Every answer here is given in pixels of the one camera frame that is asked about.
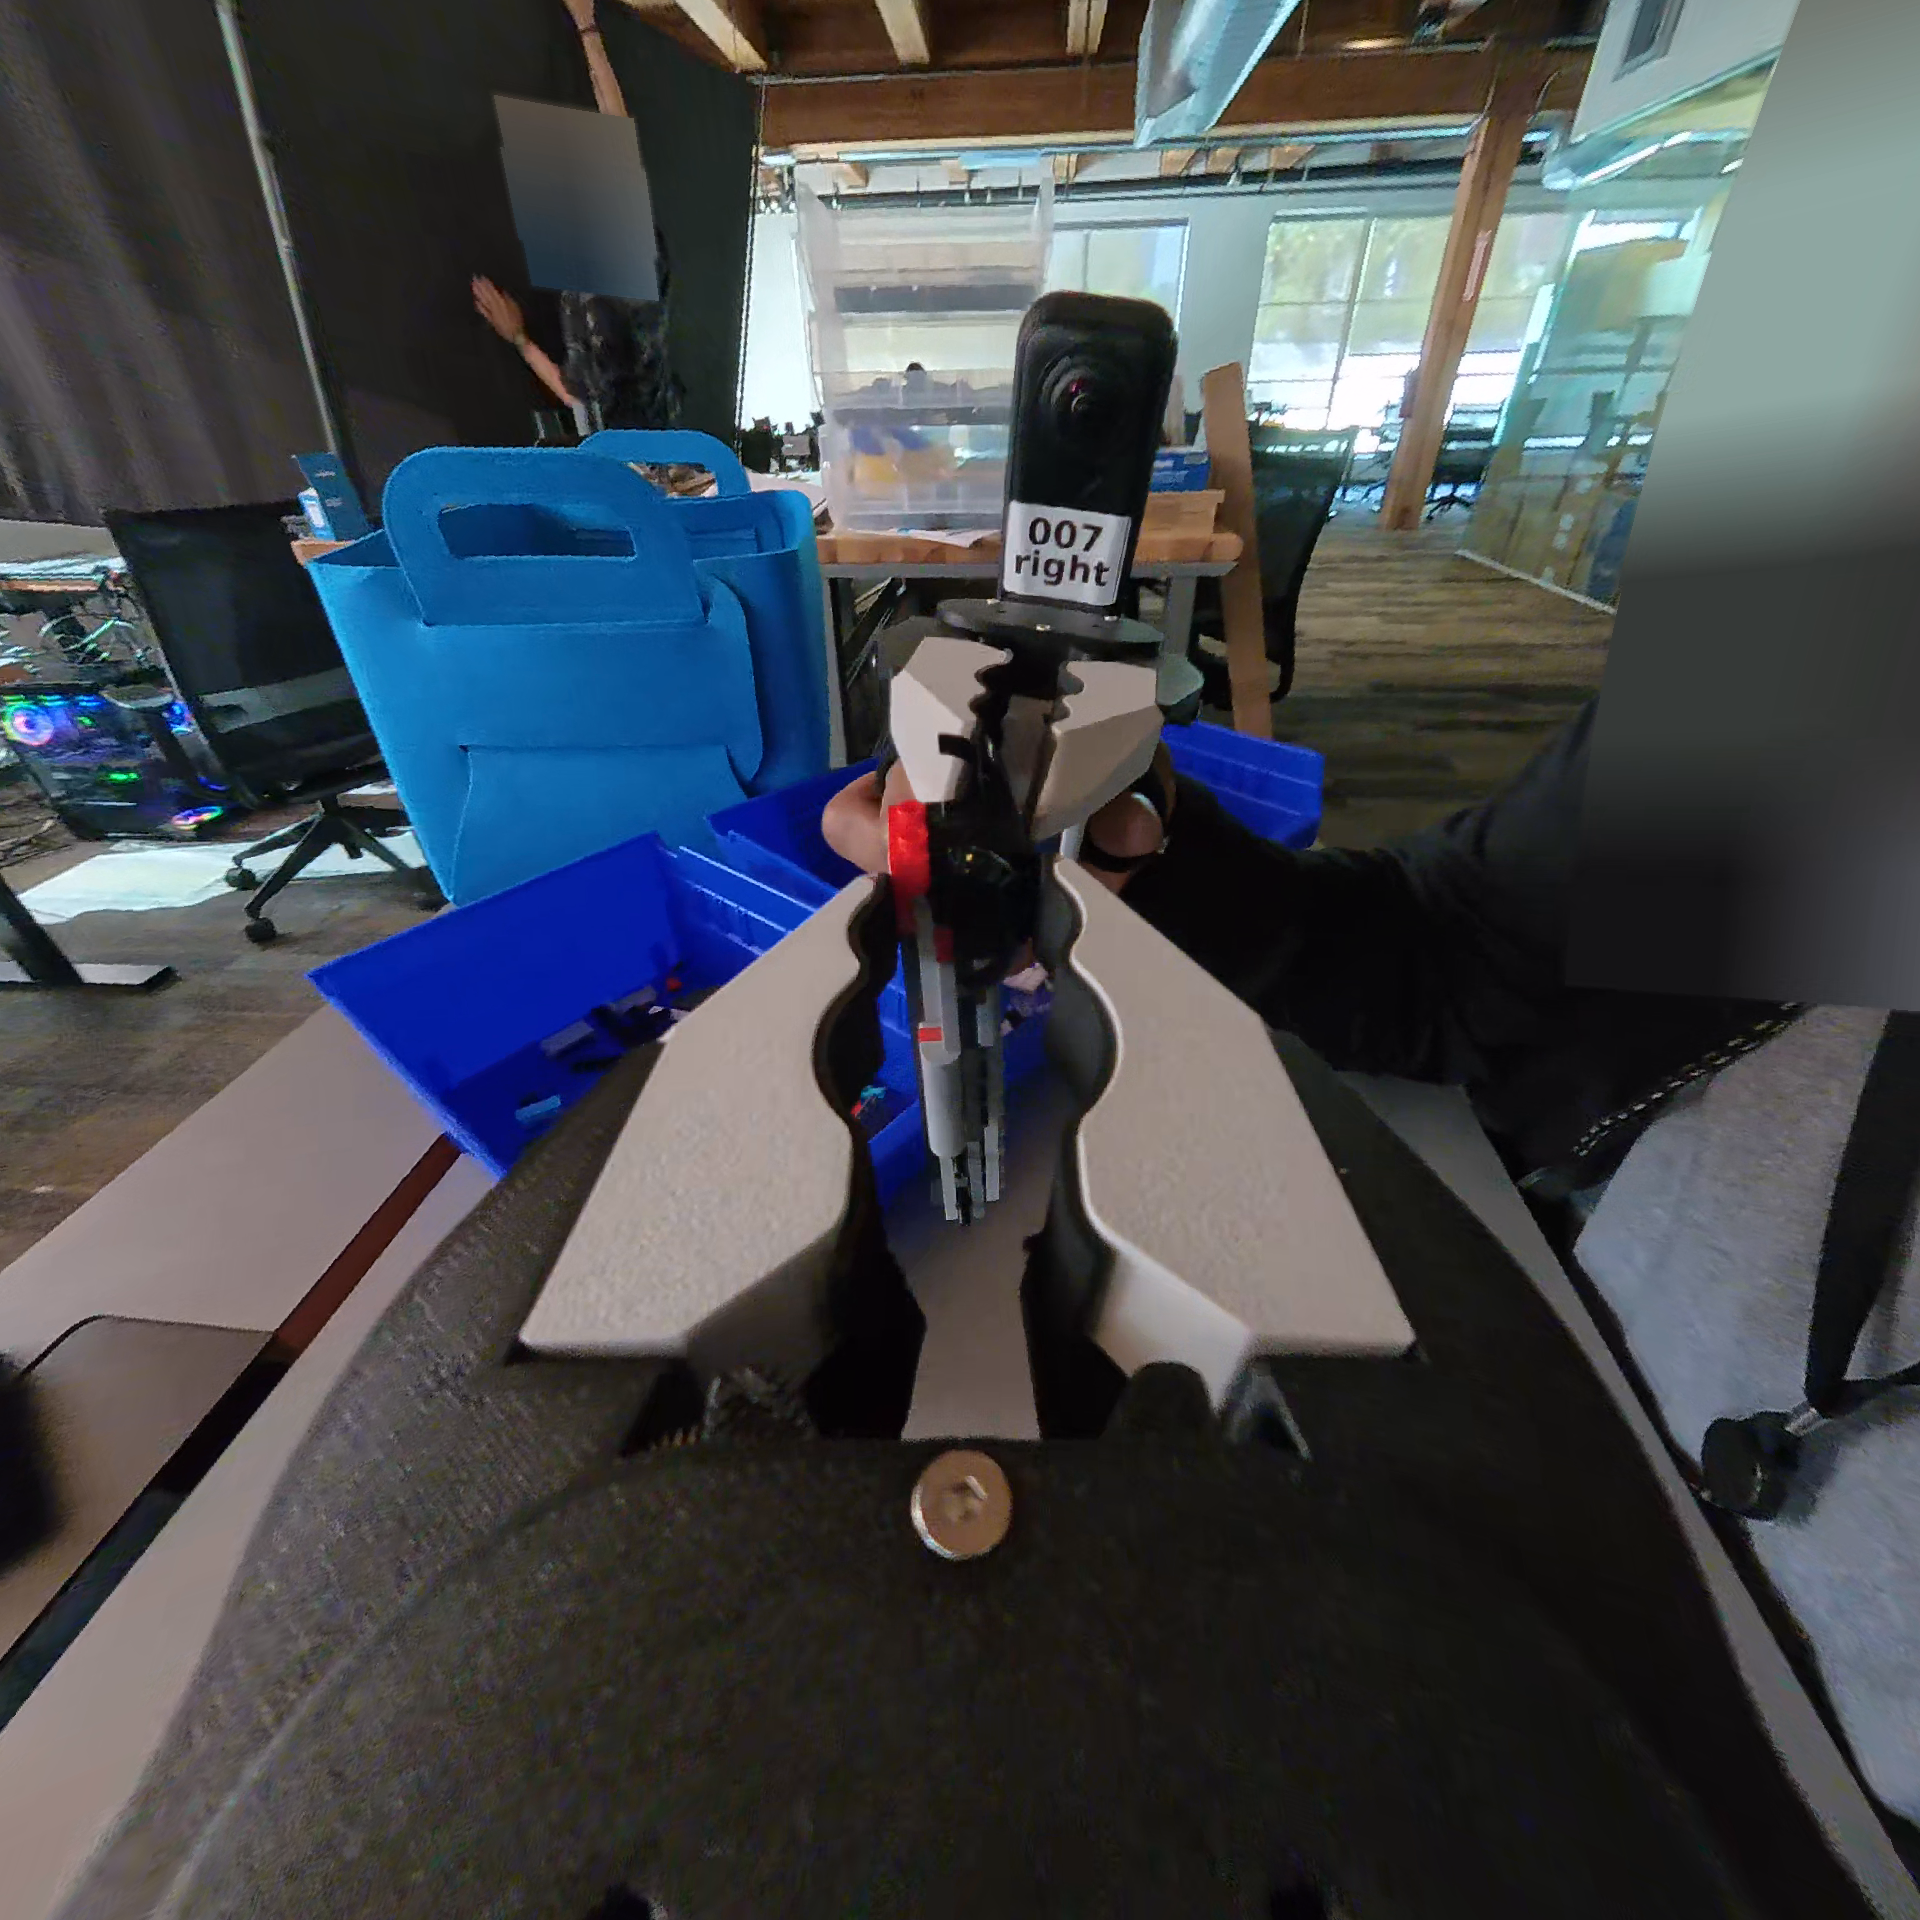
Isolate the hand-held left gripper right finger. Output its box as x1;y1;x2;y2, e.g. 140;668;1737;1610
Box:
1024;861;1415;1421

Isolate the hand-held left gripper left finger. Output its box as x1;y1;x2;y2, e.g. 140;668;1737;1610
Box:
516;874;930;1421

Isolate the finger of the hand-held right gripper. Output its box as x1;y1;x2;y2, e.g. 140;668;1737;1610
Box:
886;634;1003;823
1029;668;1167;864

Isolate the pile of red black bricks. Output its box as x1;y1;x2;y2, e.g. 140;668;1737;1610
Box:
510;975;725;1125

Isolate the blue plastic bin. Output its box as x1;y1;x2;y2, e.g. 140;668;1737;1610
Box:
307;830;932;1203
705;761;1049;1097
1159;721;1328;853

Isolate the grey black toy brick model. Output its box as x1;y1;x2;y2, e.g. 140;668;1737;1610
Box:
886;802;1049;1222

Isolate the person's right forearm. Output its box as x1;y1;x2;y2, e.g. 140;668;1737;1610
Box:
1118;702;1802;1186

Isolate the grey desk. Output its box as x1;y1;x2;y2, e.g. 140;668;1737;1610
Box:
0;984;1920;1920

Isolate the person's right hand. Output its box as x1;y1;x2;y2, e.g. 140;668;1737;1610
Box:
823;761;1176;896

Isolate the stack of clear storage boxes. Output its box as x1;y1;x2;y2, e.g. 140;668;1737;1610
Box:
795;157;1049;536

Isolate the brown cardboard sheet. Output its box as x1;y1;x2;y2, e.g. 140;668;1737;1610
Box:
1201;363;1278;734

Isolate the black mesh chair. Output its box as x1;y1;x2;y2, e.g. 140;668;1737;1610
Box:
1184;428;1358;710

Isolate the blue felt bag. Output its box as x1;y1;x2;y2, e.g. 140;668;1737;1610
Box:
307;428;835;910

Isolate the white sheet on floor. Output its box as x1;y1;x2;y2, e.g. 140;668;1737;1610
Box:
23;837;346;920

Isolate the small blue carton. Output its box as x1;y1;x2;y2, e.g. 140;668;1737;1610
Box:
290;449;371;542

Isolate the black table leg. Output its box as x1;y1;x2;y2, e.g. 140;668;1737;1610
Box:
0;868;172;990

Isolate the black office chair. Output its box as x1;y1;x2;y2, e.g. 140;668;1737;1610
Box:
106;503;444;942

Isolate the computer with coloured lights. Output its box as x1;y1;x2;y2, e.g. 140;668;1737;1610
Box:
0;680;229;841

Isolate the silver metal pole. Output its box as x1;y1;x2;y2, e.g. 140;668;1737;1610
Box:
217;0;337;451

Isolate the silver air duct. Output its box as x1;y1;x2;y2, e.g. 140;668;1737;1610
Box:
1133;0;1307;150

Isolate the wooden post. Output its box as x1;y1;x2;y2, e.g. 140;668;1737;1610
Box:
1379;90;1554;532

